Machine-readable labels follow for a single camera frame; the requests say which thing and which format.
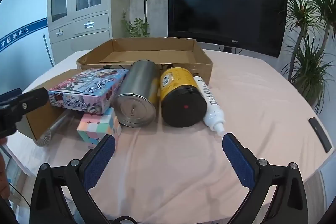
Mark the clear plastic cup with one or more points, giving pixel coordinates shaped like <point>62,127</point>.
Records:
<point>56,127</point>

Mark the pastel puzzle cube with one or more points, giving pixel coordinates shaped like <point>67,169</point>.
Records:
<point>97,124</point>

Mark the colourful printed toy box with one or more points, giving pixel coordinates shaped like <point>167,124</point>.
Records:
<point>86,87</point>

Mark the stainless steel canister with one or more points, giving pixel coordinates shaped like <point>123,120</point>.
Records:
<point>139,82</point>

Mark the cardboard box lid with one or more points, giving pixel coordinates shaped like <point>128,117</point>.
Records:
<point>34,124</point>

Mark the yellow and black can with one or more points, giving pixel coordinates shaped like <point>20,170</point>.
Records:
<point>178,82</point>

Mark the white plastic bottle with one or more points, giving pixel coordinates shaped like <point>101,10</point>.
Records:
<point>210,103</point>

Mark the person's left forearm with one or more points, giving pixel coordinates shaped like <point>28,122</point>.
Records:
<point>4,179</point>

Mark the black flat screen television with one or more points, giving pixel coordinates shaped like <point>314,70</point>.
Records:
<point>223,3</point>

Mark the cardboard box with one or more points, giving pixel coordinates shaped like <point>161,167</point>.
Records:
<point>136,45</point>

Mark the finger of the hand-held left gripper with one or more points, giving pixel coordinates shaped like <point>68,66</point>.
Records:
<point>29,104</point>
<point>9,96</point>

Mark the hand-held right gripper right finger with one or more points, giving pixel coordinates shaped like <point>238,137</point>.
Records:
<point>239,163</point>

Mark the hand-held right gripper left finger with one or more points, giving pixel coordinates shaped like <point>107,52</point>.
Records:
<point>99,161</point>

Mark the black remote control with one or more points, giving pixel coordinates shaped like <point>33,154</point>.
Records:
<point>320,134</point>

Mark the spiky potted palm plant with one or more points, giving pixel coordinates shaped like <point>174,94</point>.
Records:
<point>309,69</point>

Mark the grey metal cabinet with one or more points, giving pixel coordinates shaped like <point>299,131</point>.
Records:
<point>92,29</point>

